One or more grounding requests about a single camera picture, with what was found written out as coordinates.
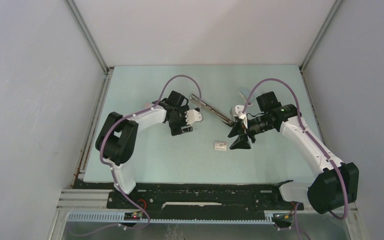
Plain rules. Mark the light blue stapler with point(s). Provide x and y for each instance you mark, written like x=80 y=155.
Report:
x=246 y=95

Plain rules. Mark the beige black long stapler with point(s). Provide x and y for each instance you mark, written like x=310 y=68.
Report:
x=209 y=108

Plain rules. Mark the white staple box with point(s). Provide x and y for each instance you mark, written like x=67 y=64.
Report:
x=220 y=146

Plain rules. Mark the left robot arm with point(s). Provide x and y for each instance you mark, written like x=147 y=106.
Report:
x=117 y=138

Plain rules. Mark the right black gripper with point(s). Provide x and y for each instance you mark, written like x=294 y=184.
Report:
x=242 y=141

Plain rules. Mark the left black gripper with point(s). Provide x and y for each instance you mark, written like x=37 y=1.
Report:
x=176 y=130

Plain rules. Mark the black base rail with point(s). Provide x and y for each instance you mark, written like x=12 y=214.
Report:
x=195 y=201

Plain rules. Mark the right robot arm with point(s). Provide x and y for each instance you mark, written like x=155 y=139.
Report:
x=335 y=182

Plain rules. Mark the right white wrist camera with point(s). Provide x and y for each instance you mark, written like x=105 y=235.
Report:
x=239 y=112

